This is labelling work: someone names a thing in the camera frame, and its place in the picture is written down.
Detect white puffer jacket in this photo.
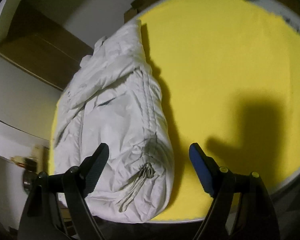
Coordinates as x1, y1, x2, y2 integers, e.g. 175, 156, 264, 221
50, 20, 174, 223

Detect brown sauce bottle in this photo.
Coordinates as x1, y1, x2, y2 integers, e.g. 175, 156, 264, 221
10, 145, 49, 194

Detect yellow table cloth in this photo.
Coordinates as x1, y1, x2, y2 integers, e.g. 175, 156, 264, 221
47, 0, 300, 222

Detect wooden wardrobe door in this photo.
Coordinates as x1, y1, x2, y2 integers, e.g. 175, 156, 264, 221
0, 1, 93, 91

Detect brown cardboard boxes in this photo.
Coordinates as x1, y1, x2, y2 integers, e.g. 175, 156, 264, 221
123, 0, 159, 23

